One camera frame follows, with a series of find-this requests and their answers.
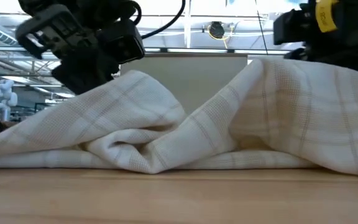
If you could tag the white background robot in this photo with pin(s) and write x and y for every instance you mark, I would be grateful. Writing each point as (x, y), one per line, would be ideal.
(2, 96)

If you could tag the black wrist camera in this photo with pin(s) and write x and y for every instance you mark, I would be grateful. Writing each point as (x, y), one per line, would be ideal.
(294, 26)
(123, 42)

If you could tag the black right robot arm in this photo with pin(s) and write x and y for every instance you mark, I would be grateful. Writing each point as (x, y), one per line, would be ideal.
(356, 15)

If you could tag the beige fabric box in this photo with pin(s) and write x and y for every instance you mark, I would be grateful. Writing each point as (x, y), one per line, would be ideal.
(197, 77)

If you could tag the yellow tag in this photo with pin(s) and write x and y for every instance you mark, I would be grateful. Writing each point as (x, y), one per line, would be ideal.
(325, 15)

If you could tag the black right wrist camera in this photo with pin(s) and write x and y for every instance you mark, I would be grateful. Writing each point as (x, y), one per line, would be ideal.
(294, 26)

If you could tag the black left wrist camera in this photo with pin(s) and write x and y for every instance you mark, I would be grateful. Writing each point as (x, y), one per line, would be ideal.
(123, 42)

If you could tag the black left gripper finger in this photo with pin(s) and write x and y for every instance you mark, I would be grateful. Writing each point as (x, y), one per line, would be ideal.
(102, 70)
(73, 76)

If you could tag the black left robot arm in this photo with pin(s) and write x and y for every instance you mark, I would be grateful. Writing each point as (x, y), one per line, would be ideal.
(82, 7)

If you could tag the white checked towel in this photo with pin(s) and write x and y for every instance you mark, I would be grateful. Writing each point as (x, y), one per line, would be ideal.
(228, 124)

